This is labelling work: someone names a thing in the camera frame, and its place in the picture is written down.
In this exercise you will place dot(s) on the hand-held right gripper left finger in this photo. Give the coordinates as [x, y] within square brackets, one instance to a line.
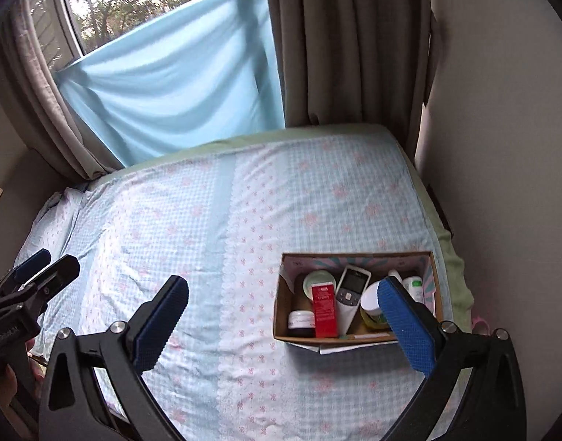
[161, 321]

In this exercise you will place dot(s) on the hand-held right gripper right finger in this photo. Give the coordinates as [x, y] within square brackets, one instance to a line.
[405, 326]

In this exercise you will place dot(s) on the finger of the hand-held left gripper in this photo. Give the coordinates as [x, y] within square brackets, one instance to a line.
[55, 278]
[32, 262]

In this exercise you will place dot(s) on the white bottle with green label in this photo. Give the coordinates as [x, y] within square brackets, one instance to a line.
[413, 287]

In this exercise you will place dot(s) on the green jar with white lid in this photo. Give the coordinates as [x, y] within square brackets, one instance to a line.
[372, 303]

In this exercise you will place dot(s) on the white remote control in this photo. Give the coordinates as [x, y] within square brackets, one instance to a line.
[352, 285]

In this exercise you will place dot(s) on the red carton box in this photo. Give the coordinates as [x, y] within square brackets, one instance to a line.
[324, 310]

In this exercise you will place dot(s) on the dark jar with white lid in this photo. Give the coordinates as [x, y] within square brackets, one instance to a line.
[300, 319]

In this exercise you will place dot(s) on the cardboard box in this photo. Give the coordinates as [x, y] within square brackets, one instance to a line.
[283, 305]

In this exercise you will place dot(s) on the person's left hand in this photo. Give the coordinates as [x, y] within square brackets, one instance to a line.
[4, 383]

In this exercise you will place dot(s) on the pink plastic item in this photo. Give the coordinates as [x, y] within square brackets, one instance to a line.
[480, 319]

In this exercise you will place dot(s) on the checked floral bed sheet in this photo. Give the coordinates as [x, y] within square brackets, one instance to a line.
[170, 239]

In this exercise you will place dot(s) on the beige headboard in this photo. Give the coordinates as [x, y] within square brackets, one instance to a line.
[19, 179]

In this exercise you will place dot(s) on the pale green round lid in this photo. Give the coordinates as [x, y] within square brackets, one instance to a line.
[318, 279]

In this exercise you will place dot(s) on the beige curtain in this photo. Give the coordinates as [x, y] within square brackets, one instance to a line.
[345, 55]
[46, 124]

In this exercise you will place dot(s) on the light blue window cloth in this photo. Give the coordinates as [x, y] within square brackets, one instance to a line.
[170, 92]

